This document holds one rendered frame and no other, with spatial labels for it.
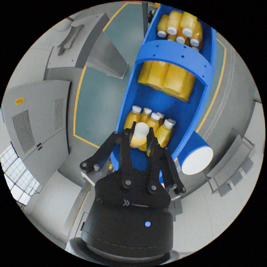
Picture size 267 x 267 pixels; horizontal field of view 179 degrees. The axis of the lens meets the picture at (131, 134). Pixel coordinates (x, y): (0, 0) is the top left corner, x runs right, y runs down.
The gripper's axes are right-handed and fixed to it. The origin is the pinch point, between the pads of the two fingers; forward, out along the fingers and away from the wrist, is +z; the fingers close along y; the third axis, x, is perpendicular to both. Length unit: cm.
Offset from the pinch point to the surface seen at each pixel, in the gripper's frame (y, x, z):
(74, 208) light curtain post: -28, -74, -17
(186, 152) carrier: 36.6, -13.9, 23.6
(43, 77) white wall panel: -273, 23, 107
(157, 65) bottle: -0.9, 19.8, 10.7
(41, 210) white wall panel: -271, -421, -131
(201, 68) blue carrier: 8.2, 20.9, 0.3
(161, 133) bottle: 9.0, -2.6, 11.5
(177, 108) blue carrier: 15.7, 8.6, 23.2
